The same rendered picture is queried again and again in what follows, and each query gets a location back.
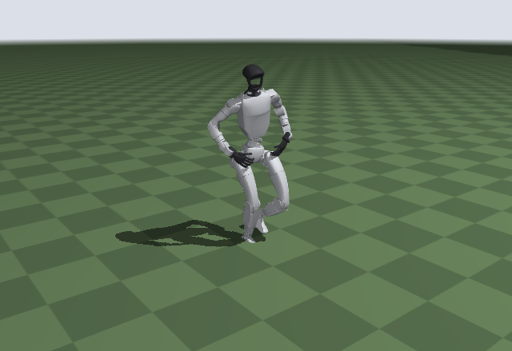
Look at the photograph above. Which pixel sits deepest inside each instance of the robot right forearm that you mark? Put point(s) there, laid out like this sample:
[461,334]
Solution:
[220,140]

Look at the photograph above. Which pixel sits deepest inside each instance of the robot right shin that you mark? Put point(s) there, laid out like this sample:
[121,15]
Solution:
[250,219]

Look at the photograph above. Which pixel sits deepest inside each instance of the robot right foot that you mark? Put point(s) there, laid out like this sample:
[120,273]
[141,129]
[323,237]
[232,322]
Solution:
[250,239]

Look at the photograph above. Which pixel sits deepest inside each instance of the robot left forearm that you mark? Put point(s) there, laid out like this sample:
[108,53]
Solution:
[285,125]

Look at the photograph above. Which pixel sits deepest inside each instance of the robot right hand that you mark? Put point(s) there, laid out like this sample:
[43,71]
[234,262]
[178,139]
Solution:
[241,158]

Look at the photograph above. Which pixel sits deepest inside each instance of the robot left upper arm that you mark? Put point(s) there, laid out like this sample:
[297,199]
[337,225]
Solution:
[276,102]

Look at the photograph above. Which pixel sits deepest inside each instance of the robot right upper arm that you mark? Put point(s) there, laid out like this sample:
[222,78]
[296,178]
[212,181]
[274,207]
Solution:
[232,106]

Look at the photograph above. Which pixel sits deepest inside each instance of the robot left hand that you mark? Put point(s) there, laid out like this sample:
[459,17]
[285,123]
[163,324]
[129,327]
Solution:
[281,146]

